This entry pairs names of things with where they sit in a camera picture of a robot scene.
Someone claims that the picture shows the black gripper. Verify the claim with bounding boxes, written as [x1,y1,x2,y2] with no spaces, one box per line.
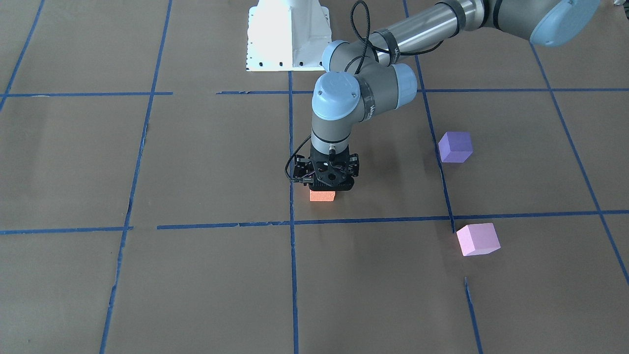
[309,147,360,191]

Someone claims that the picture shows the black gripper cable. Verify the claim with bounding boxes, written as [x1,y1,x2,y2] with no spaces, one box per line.
[350,0,445,74]

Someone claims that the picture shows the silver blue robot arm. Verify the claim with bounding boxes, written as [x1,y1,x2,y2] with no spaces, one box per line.
[287,0,599,191]

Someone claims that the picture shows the purple foam cube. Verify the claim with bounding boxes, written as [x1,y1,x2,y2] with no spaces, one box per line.
[438,131,474,163]

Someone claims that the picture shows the pink foam cube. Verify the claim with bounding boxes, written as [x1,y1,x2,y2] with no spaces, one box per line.
[456,223,501,256]

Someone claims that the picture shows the orange foam cube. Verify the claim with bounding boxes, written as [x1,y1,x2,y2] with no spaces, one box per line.
[310,190,336,202]

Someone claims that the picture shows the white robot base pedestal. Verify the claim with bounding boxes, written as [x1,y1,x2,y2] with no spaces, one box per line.
[246,0,332,72]

